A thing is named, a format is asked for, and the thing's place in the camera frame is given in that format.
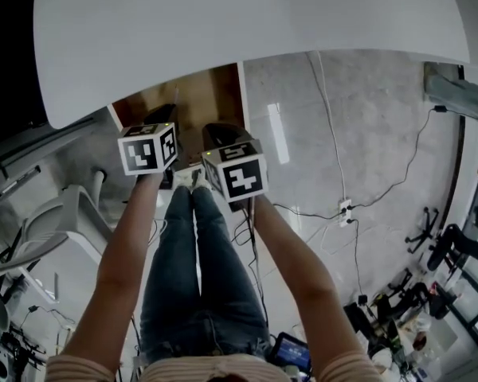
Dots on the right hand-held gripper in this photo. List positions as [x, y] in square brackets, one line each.
[243, 177]

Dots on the person's right white shoe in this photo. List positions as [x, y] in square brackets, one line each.
[201, 181]

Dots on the person's right forearm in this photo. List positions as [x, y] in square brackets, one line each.
[302, 277]

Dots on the person's white shoe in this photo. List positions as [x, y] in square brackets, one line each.
[201, 181]
[182, 179]

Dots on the white desk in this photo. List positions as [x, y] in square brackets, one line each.
[243, 22]

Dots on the white power strip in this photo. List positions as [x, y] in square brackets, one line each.
[345, 212]

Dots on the blue screen device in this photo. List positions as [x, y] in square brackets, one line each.
[291, 350]

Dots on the person's striped shirt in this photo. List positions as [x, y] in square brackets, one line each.
[223, 370]

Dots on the white plastic chair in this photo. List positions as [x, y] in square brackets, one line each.
[56, 229]

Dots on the person's left white shoe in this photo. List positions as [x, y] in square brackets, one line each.
[182, 179]

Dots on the person's blue jeans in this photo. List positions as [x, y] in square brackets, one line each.
[207, 277]

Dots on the person's left forearm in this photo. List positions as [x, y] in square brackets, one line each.
[119, 261]

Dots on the white drawer with brown bottom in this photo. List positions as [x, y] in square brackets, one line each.
[219, 98]

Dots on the black office chair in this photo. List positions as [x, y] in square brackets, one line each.
[450, 245]

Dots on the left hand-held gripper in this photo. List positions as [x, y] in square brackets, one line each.
[143, 155]

